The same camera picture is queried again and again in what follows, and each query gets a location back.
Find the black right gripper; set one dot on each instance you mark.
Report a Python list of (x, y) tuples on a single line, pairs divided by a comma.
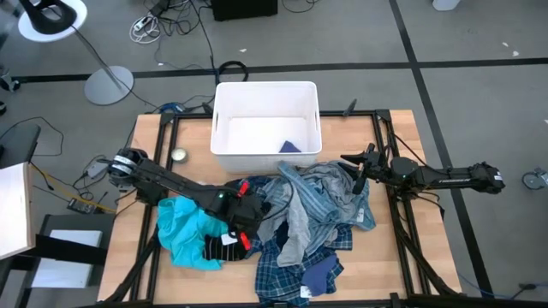
[(374, 166)]

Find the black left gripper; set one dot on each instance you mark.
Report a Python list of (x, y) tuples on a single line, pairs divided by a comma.
[(242, 211)]

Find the light blue plaid garment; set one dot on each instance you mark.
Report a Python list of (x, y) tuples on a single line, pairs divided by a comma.
[(261, 181)]

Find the grey garment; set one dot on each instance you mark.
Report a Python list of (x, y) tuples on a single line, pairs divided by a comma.
[(295, 231)]

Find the large blue plaid shirt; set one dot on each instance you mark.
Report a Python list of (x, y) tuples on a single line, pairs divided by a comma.
[(278, 278)]

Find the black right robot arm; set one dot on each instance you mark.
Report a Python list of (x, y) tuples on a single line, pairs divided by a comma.
[(449, 177)]

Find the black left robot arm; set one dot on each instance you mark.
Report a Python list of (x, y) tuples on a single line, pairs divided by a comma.
[(171, 181)]

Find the blue striped garment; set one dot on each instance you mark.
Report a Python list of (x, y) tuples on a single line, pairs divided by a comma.
[(338, 209)]

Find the black striped garment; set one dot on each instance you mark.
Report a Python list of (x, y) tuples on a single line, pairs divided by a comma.
[(218, 250)]

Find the turquoise garment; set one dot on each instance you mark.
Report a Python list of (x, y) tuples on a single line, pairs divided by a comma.
[(184, 231)]

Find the black antenna stub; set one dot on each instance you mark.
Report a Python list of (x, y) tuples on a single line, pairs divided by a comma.
[(349, 108)]

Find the small dark blue cloth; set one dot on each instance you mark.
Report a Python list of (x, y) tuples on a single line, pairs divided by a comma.
[(290, 147)]

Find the white plastic laundry basket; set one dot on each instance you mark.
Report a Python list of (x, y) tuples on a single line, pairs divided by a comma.
[(265, 128)]

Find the navy blue garment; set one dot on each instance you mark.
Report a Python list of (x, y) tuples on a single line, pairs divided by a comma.
[(319, 274)]

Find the grey power adapter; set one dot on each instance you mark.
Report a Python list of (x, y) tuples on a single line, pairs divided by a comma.
[(96, 169)]

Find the small black electronics box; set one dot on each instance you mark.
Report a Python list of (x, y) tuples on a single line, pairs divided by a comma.
[(83, 206)]

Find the black cart with white panel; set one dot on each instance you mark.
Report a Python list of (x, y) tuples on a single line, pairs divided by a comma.
[(77, 222)]

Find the grey caster wheel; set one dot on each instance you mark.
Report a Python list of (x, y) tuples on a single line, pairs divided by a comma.
[(533, 179)]

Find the floor lamp with grey base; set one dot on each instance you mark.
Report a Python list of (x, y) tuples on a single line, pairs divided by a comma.
[(109, 85)]

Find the white floor object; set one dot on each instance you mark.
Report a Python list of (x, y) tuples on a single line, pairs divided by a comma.
[(446, 4)]

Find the black plug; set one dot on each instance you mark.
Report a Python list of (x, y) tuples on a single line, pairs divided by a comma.
[(527, 287)]

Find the white power strip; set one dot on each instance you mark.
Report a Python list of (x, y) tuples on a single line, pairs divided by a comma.
[(143, 24)]

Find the white board with wood edge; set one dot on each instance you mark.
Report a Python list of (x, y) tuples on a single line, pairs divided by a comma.
[(13, 209)]

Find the black chair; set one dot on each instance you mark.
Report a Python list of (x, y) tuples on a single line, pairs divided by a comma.
[(19, 143)]

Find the white round disc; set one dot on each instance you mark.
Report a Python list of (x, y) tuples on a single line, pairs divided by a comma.
[(79, 10)]

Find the black aluminium table frame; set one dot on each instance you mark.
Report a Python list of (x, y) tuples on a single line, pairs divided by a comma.
[(192, 115)]

